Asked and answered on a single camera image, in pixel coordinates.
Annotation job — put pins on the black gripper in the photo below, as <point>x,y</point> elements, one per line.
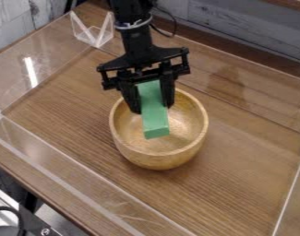
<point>144,63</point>

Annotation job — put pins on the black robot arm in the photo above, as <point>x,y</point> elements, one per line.
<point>131,10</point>

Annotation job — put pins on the clear acrylic corner bracket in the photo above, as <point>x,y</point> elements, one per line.
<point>96,36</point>

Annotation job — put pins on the black metal table bracket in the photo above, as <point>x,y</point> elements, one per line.
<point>36,227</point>

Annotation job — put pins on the brown wooden bowl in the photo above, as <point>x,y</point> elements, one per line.
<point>167,152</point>

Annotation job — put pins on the green rectangular block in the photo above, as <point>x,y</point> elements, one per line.
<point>153,110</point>

